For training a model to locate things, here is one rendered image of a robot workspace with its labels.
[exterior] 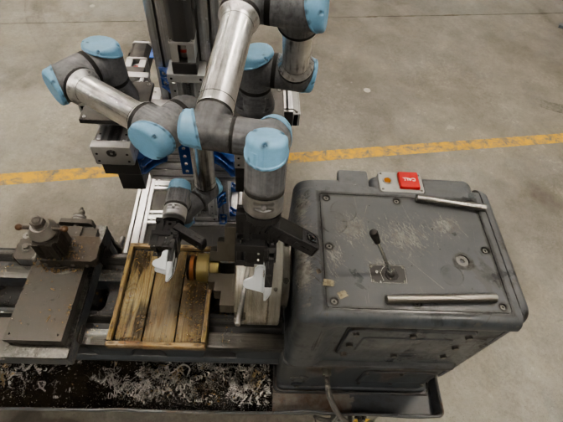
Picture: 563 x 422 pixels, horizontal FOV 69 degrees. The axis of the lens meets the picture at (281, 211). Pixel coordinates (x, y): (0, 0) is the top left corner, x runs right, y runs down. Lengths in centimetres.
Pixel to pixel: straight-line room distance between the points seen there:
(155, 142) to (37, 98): 268
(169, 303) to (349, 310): 64
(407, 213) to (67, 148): 255
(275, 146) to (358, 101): 292
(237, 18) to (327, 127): 236
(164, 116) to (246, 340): 73
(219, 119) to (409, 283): 62
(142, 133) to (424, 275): 81
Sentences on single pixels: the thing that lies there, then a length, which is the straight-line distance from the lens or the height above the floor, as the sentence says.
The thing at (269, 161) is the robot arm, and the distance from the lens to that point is 68.
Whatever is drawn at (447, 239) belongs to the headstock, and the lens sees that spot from 121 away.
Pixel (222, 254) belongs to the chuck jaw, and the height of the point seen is 113.
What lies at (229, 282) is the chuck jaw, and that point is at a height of 111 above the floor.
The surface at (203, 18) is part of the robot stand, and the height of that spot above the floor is 141.
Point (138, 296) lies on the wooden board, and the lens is 145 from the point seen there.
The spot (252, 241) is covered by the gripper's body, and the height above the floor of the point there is 149.
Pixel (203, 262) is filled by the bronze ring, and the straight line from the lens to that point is 120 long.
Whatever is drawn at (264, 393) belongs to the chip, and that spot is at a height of 56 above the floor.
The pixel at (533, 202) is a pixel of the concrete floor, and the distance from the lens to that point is 340.
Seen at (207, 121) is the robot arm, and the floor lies 164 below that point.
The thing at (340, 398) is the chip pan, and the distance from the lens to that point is 170.
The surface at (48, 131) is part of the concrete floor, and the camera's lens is 344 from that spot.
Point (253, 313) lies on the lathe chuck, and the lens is 113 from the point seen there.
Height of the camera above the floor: 217
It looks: 54 degrees down
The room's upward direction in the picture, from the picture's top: 7 degrees clockwise
